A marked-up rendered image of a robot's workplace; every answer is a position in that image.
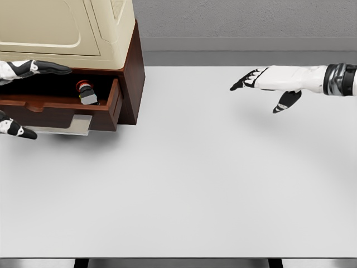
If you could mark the brown wooden cabinet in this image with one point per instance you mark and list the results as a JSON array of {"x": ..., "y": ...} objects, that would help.
[{"x": 134, "y": 83}]

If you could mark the beige appliance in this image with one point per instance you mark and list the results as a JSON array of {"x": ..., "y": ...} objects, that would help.
[{"x": 55, "y": 28}]

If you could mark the red button switch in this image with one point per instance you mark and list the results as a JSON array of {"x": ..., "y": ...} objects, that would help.
[{"x": 87, "y": 96}]

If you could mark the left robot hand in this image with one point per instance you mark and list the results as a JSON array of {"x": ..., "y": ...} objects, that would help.
[{"x": 42, "y": 67}]

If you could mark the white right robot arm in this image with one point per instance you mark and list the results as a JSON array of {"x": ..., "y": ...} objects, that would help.
[{"x": 334, "y": 79}]

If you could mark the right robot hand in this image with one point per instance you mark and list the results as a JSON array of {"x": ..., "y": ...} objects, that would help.
[{"x": 279, "y": 78}]

